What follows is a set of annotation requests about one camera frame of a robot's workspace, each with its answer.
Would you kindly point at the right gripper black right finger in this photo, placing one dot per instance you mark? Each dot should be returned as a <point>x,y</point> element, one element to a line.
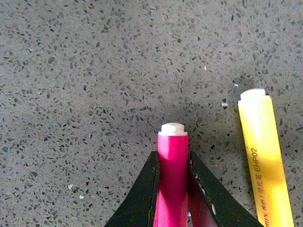
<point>210,204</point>

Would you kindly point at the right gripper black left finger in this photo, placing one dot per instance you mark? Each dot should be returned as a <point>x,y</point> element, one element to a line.
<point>139,206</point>

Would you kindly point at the pink highlighter pen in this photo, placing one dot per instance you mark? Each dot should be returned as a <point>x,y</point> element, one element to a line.
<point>173,204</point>

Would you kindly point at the yellow highlighter pen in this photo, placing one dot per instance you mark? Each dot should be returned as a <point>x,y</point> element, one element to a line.
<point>264,158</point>

